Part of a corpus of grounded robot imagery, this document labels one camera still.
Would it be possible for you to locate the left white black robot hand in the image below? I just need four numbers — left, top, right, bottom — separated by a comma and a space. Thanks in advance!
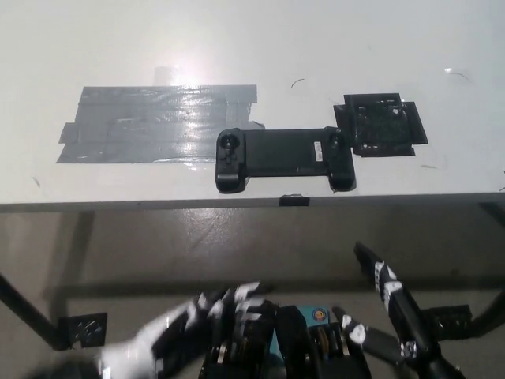
98, 280, 273, 379

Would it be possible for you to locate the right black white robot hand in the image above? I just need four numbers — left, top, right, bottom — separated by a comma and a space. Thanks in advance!
331, 241, 441, 367

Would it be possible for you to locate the black game controller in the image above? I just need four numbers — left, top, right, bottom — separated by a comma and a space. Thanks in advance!
214, 126, 358, 194

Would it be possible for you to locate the black teal robot torso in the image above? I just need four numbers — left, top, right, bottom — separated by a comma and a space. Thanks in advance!
200, 303, 372, 379

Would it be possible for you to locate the black metal table leg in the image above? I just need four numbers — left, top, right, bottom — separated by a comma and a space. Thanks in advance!
0, 272, 69, 351

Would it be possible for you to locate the square black tape patch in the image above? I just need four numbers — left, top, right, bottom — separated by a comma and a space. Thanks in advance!
332, 91, 429, 158

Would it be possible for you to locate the large grey duct tape patch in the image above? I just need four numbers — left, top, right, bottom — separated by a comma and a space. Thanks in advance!
54, 84, 266, 165

